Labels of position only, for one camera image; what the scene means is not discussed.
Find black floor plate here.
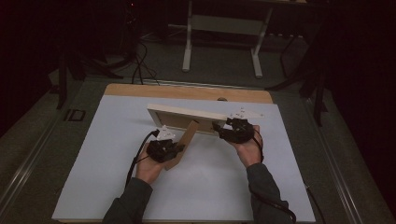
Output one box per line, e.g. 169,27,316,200
64,108,87,122

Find black metal stand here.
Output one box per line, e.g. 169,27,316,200
264,18,330,128
55,31,125,110

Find metal floor rail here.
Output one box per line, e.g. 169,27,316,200
0,118,61,213
303,99,366,224

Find wooden picture frame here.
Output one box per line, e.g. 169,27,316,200
147,103,229,171

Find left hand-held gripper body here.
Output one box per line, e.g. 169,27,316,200
146,125,176,163

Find hand-held gripper cable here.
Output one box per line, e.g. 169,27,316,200
251,127,327,224
124,130,161,189

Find white metal desk frame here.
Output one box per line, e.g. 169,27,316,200
181,0,307,78

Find person's right hand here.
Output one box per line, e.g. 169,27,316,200
232,125,264,169

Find right hand-held gripper cable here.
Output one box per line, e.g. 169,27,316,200
251,127,327,224

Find metal strip behind table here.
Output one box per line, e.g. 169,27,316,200
141,78,265,91

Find person's left hand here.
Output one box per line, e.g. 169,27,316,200
135,150,171,185

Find white table sheet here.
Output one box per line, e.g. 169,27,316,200
50,94,316,222

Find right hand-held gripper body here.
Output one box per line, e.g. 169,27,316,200
221,106,265,145

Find black floor cables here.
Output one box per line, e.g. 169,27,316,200
130,40,162,87

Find left hand-held gripper cable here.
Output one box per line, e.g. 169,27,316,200
124,130,161,189

